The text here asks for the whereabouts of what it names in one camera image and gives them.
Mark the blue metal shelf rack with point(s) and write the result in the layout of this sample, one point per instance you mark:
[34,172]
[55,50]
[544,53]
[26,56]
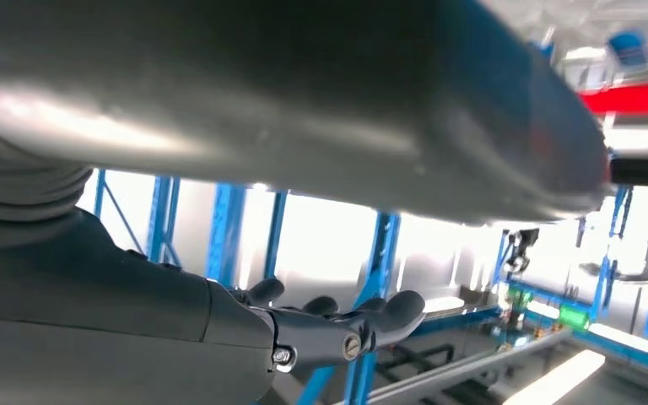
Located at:
[384,251]
[602,290]

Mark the red barrier tape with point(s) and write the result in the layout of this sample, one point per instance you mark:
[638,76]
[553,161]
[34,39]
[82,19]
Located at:
[631,99]

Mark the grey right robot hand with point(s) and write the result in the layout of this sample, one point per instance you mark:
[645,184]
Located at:
[106,307]

